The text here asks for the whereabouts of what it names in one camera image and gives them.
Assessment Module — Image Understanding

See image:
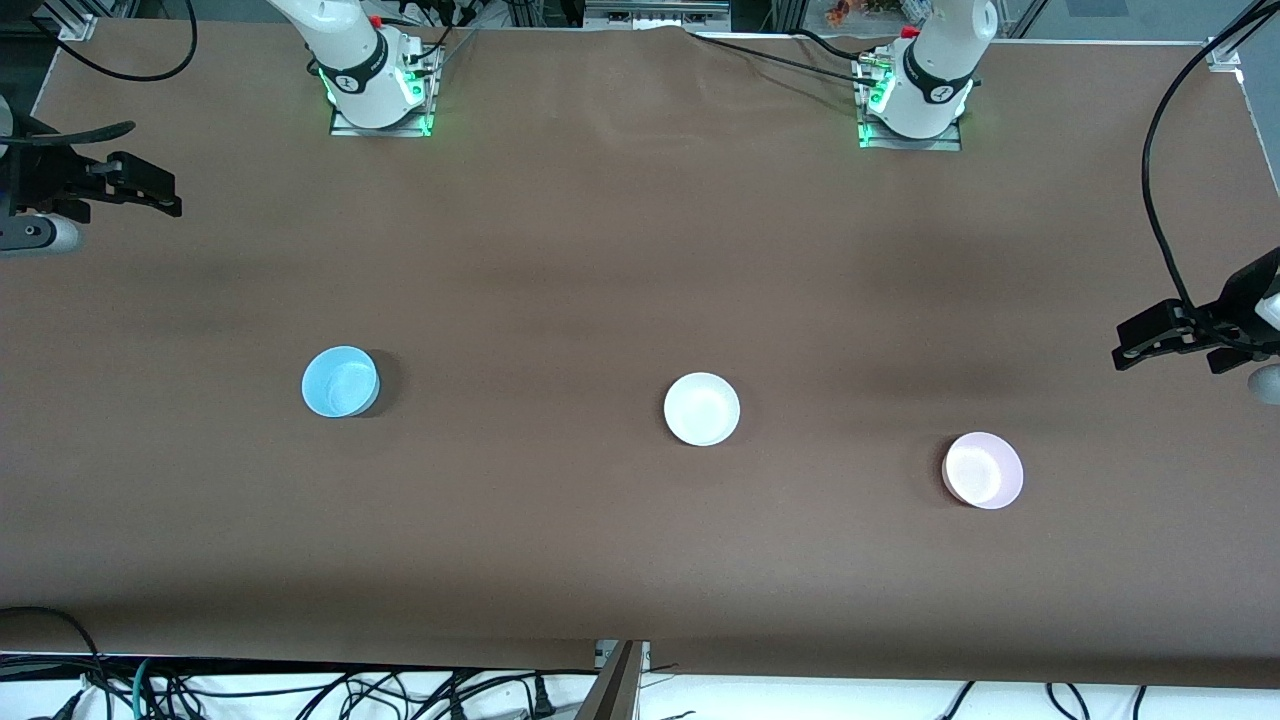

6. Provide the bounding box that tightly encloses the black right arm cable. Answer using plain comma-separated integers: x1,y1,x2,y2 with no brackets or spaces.
0,0,198,147

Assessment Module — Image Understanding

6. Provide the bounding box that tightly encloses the light blue bowl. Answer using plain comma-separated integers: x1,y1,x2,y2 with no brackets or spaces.
301,345,382,419

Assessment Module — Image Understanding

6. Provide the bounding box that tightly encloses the aluminium post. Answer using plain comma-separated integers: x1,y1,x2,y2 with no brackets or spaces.
578,640,651,720

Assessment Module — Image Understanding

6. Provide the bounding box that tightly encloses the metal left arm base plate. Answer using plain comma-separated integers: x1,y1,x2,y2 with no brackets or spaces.
858,55,963,153

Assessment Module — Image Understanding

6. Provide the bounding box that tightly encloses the brown table cover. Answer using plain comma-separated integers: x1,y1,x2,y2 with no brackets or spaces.
0,18,1280,691

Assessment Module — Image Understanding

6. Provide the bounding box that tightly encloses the pink bowl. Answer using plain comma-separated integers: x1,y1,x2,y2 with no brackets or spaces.
941,431,1025,511

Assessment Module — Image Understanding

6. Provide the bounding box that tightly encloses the aluminium corner bracket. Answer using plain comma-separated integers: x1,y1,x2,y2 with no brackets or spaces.
1205,0,1280,71
40,0,98,41

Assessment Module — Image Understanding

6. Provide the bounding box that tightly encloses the orange object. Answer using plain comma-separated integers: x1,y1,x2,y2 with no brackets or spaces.
825,0,906,26

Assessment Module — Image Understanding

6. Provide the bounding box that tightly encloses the long black cable on cover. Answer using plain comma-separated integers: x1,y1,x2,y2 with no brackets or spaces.
685,30,886,89

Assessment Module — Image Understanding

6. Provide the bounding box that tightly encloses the black looped cable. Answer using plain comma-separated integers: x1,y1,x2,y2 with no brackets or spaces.
0,605,113,720

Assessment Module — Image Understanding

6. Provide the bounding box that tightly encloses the grey power strip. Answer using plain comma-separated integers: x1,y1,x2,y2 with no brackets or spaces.
585,0,731,29

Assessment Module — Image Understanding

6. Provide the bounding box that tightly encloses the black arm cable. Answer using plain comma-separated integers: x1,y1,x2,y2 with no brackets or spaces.
0,0,198,147
1143,0,1280,351

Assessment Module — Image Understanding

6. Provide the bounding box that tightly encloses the short black cable on cover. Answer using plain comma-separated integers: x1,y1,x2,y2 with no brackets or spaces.
795,28,871,61

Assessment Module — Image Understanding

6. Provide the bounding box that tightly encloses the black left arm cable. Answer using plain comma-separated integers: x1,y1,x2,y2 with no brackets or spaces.
1143,0,1280,351

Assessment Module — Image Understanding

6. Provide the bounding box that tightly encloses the white bowl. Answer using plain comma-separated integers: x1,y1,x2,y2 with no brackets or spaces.
664,372,742,447

